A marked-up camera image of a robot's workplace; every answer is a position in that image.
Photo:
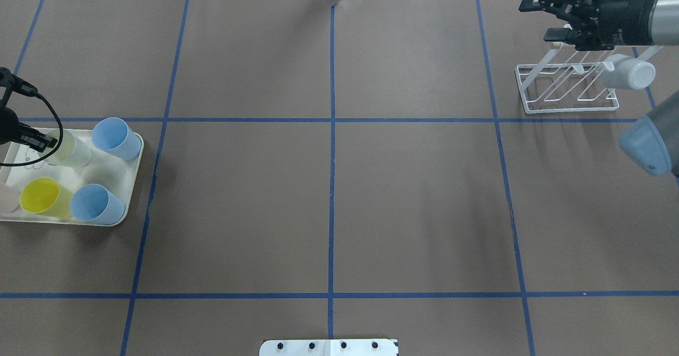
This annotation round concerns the pink plastic cup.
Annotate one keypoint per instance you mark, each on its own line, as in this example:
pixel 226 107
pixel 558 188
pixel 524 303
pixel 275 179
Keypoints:
pixel 10 199

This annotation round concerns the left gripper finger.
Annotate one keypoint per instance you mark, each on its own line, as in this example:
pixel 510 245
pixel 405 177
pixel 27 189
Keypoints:
pixel 36 140

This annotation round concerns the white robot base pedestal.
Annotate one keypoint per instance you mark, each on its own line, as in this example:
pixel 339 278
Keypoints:
pixel 347 346

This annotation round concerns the blue cup far corner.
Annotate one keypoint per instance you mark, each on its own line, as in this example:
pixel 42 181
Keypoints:
pixel 114 136

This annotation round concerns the pale green plastic cup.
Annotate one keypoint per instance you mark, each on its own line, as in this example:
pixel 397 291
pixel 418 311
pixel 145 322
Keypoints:
pixel 72 153

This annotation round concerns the cream plastic tray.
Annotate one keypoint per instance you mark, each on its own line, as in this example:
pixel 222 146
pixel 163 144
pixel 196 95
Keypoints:
pixel 116 174

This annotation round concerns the yellow plastic cup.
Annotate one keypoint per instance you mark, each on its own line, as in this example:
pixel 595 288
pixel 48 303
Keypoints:
pixel 45 196

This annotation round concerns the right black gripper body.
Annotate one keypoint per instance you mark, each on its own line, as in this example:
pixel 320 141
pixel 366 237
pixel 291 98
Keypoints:
pixel 631 15

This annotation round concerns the white ikea cup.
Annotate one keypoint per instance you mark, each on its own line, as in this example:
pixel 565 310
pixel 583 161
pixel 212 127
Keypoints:
pixel 625 72

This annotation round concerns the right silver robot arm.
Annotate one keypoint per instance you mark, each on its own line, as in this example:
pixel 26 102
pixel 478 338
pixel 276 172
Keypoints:
pixel 651 142

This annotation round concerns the blue cup near base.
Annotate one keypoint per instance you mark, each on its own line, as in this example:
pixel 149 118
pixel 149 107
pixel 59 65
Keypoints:
pixel 94 204

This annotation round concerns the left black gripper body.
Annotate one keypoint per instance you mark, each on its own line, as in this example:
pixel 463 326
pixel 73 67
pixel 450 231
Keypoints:
pixel 10 126

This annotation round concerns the white wire cup rack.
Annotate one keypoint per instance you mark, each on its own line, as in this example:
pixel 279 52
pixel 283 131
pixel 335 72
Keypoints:
pixel 566 80

